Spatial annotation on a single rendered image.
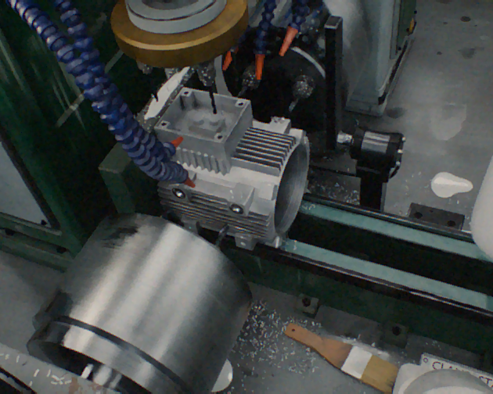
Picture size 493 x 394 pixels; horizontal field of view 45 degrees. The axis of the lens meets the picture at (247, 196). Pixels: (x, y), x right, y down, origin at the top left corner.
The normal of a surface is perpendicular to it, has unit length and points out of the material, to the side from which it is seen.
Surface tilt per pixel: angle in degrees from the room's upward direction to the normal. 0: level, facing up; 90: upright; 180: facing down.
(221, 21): 0
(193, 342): 58
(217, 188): 0
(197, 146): 90
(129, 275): 6
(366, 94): 90
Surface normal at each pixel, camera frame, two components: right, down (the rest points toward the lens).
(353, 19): 0.63, -0.22
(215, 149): -0.40, 0.73
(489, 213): -0.93, -0.11
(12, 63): 0.91, 0.24
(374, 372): -0.11, -0.62
